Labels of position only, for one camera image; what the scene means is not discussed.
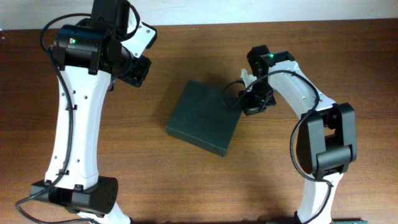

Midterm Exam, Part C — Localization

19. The black box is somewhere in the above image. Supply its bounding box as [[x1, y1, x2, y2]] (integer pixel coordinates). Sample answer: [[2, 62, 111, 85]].
[[166, 80, 242, 157]]

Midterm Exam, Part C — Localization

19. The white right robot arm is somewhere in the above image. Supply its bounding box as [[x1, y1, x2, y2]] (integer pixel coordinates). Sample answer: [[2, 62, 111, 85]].
[[238, 45, 358, 223]]

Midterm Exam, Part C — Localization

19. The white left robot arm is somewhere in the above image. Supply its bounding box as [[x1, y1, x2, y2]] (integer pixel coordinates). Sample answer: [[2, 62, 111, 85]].
[[29, 1, 157, 223]]

